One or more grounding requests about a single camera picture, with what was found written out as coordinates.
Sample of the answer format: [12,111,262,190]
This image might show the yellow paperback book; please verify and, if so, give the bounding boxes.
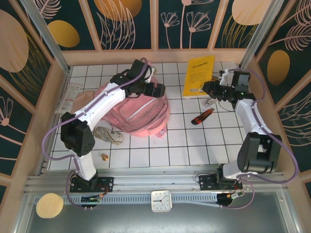
[182,55,216,100]

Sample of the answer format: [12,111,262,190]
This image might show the pink backpack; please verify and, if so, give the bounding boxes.
[93,79,171,139]

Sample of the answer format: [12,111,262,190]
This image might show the clear plastic packet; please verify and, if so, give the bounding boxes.
[55,83,83,114]

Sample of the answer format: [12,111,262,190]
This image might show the orange utility knife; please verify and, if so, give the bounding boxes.
[191,108,215,126]

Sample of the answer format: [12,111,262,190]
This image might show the white square clock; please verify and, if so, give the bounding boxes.
[151,190,173,213]

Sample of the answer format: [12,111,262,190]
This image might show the round yellow sponge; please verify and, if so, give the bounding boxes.
[35,193,64,219]

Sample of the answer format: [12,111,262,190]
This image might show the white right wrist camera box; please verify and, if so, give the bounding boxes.
[219,69,230,85]

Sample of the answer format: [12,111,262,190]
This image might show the dark floral wall panel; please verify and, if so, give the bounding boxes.
[0,0,53,107]
[157,0,221,50]
[87,0,156,51]
[257,0,311,105]
[213,0,270,50]
[36,0,102,51]

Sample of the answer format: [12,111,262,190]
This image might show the aluminium corner post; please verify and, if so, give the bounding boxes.
[20,0,71,75]
[238,0,279,71]

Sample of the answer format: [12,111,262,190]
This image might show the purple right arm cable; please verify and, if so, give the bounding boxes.
[218,67,299,210]

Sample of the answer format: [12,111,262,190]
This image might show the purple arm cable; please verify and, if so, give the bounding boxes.
[218,67,299,210]
[42,57,156,209]

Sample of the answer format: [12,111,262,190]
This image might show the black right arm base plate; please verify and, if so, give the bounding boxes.
[198,173,243,192]

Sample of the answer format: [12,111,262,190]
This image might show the aluminium rail frame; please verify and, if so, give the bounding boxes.
[24,171,287,194]

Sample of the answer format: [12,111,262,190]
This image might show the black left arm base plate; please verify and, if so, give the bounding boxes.
[69,176,115,194]

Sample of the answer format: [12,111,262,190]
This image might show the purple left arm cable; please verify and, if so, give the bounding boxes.
[42,57,156,209]

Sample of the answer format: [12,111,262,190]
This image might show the grey slotted cable duct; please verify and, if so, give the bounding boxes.
[34,194,219,207]

